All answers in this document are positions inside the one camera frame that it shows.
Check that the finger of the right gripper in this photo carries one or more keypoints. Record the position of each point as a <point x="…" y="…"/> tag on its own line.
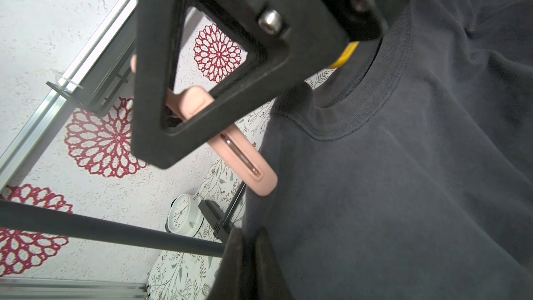
<point x="253" y="51"/>

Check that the yellow plastic hanger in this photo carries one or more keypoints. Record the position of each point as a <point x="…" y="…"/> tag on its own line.
<point x="345" y="56"/>

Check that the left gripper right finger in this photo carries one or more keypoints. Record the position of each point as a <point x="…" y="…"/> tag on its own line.
<point x="270" y="283"/>

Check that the dark grey t-shirt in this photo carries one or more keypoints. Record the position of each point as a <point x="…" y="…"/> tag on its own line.
<point x="408" y="173"/>

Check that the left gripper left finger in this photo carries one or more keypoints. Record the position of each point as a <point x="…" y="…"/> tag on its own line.
<point x="233" y="277"/>

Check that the pink clothespin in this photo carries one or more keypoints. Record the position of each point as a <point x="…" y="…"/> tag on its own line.
<point x="230" y="144"/>

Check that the white alarm clock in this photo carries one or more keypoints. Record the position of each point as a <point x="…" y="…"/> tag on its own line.
<point x="185" y="217"/>

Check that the black clothes rack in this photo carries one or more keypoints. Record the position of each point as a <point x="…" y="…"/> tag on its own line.
<point x="23" y="217"/>

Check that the black wall shelf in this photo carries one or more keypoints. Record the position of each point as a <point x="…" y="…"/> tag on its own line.
<point x="97" y="82"/>

